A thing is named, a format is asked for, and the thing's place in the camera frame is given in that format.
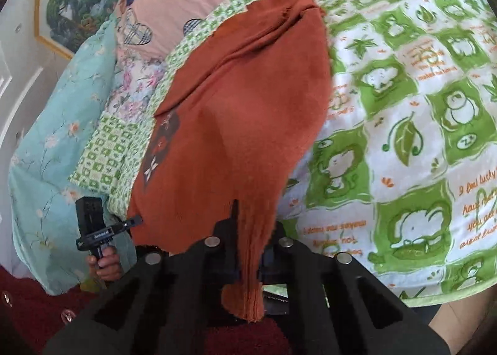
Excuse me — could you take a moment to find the pink floral cloth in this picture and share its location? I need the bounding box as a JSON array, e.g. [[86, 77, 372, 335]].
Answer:
[[102, 46, 168, 123]]

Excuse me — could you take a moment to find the person's left hand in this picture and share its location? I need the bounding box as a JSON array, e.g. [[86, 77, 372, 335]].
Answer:
[[87, 245, 122, 282]]

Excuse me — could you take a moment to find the teal floral quilt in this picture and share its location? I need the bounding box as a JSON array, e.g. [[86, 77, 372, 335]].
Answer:
[[8, 15, 137, 296]]

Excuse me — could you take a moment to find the orange knit sweater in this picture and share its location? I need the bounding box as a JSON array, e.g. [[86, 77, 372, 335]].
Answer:
[[127, 0, 333, 322]]

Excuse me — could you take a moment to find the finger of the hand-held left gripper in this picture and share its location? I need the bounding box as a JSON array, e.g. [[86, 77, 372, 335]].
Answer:
[[112, 215, 144, 232]]

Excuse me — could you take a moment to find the green printed blanket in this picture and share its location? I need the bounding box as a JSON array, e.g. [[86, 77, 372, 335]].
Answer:
[[69, 0, 497, 307]]

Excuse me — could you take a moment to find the framed landscape painting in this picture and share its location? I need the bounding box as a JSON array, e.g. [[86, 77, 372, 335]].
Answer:
[[34, 0, 125, 61]]

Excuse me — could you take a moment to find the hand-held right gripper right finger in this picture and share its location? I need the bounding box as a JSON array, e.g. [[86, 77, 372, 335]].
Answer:
[[259, 222, 449, 355]]

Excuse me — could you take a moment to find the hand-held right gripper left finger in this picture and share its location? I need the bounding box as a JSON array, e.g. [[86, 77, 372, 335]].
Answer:
[[42, 200, 240, 355]]

